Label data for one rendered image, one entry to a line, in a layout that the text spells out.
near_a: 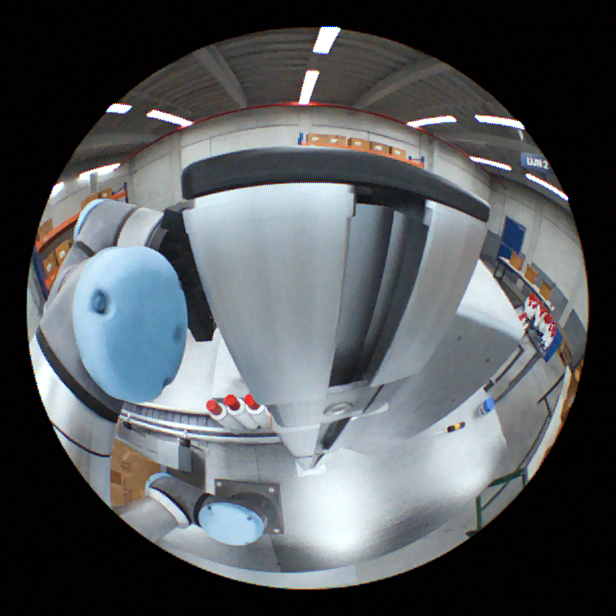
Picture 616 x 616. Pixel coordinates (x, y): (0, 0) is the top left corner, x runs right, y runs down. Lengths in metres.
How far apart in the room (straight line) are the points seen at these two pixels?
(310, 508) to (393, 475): 0.29
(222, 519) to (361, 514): 0.43
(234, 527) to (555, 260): 7.80
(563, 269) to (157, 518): 7.86
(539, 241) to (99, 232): 7.94
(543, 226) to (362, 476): 7.81
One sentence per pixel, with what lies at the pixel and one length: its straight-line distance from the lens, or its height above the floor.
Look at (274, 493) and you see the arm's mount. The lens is 0.62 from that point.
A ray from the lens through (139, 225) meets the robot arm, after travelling 0.21.
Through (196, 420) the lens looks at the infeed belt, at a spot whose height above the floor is 0.88.
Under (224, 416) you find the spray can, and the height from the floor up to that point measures 1.04.
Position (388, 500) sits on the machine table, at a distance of 0.73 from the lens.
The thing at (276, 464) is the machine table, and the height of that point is 0.83.
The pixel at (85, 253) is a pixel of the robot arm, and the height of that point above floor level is 1.49.
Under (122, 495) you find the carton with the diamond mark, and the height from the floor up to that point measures 1.06.
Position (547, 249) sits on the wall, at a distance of 7.69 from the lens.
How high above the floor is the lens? 1.50
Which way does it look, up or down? 39 degrees down
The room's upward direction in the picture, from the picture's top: straight up
